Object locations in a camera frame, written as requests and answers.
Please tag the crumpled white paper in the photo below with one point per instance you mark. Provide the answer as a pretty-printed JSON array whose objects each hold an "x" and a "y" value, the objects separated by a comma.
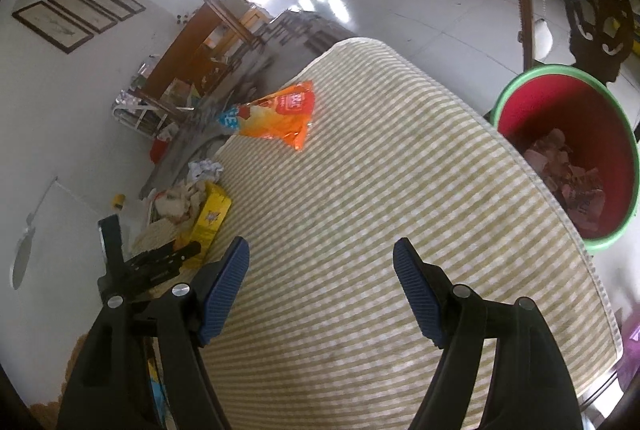
[{"x": 205, "y": 169}]

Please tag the striped beige table cloth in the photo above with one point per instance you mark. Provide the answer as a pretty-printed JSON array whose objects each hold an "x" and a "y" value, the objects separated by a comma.
[{"x": 375, "y": 185}]

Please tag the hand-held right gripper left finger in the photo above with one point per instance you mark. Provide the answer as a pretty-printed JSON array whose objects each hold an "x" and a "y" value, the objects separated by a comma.
[{"x": 222, "y": 295}]

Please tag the white rounded object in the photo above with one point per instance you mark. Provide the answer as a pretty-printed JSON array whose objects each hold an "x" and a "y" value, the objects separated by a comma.
[{"x": 541, "y": 37}]

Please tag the yellow cardboard box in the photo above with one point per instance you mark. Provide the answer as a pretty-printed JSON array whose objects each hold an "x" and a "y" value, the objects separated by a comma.
[{"x": 210, "y": 215}]

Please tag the pink snack wrapper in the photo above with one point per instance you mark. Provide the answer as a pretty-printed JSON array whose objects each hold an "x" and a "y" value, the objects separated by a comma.
[{"x": 582, "y": 205}]

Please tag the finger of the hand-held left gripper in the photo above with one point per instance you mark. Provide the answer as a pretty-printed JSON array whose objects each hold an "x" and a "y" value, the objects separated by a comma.
[{"x": 186, "y": 254}]

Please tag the beige crumpled cloth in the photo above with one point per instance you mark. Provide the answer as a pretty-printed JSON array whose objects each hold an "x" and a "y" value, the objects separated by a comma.
[{"x": 177, "y": 202}]

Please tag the small yellow cap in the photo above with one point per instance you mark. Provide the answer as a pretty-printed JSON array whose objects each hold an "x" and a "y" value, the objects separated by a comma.
[{"x": 119, "y": 202}]

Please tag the red bucket with green rim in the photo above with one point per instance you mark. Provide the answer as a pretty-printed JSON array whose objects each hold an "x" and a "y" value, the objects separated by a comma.
[{"x": 550, "y": 109}]

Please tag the orange snack bag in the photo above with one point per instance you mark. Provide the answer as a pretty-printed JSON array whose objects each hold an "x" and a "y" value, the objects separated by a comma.
[{"x": 280, "y": 114}]

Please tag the wooden side cabinet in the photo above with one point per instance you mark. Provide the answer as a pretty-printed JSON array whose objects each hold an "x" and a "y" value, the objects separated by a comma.
[{"x": 200, "y": 39}]

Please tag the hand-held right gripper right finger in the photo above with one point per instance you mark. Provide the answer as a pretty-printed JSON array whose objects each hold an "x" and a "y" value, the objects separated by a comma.
[{"x": 417, "y": 295}]

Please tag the crumpled paper wad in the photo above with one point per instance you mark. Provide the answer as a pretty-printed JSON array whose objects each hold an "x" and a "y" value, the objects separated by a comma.
[{"x": 547, "y": 154}]

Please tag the red plastic bag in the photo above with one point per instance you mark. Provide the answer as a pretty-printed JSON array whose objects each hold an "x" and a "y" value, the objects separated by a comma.
[{"x": 160, "y": 148}]

